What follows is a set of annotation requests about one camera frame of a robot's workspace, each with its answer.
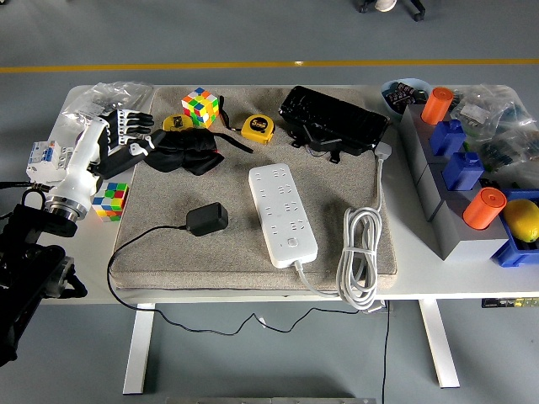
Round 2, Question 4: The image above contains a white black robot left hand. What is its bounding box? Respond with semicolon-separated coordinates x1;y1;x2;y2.
48;107;168;208

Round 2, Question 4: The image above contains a black plug adapter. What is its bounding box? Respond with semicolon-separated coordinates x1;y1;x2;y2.
185;202;230;237

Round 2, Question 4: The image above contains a white power strip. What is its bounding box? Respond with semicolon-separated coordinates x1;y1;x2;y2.
248;163;319;269

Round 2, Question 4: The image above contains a black circuit board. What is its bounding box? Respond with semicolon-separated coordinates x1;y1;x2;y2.
386;82;417;109

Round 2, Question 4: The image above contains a white circuit breaker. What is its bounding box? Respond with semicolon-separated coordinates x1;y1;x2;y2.
25;140;73;185

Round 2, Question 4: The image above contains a stickerless Rubik's cube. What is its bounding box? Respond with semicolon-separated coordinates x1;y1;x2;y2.
91;181;130;223

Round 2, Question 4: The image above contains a clear bag of metal parts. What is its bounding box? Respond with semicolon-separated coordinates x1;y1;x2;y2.
58;81;155;131

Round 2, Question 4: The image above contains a yellow tape measure with sticker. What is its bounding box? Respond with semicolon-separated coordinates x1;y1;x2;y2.
162;114;193;132

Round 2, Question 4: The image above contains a black eye mask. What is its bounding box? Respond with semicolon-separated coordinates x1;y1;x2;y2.
145;128;254;177

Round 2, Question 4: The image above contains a white-edged Rubik's cube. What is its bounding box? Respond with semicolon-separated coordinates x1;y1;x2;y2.
181;87;221;128

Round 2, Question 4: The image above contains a grey-brown mat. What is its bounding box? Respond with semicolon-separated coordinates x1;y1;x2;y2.
109;86;399;292

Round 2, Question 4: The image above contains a yellow tape measure black label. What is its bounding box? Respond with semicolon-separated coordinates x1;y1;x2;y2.
240;114;275;146

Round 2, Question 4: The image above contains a white table leg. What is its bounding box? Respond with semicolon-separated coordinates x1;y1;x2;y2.
418;299;461;390
122;302;156;396

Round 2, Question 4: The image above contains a black plastic tray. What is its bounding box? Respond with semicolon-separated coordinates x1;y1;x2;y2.
278;85;392;163

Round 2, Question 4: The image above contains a light blue bowl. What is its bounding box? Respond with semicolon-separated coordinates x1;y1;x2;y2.
380;77;434;121

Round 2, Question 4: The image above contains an orange cylinder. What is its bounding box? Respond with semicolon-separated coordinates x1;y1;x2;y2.
462;187;508;231
420;86;455;126

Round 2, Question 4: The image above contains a blue block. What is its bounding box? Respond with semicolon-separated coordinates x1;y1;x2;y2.
440;151;485;192
428;119;467;158

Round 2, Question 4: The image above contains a grey block holder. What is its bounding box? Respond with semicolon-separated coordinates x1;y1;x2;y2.
398;103;510;263

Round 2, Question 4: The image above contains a clear bag of electronic parts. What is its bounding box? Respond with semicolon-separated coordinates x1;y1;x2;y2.
471;125;539;176
450;83;530;140

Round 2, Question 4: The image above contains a blue storage bin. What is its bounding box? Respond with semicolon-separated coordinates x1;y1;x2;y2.
490;188;539;268

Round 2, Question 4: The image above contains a yellow lemon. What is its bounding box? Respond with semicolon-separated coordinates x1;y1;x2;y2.
503;199;539;243

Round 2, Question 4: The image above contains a black yellow label strip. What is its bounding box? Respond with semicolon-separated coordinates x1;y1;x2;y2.
481;297;539;310

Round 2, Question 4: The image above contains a thin black adapter cord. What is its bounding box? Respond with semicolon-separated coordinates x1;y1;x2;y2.
105;225;382;337

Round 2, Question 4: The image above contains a white power strip cable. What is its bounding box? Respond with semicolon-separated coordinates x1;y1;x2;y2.
294;141;395;315

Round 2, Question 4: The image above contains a black hanging cable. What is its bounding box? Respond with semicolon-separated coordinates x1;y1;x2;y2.
381;300;392;404

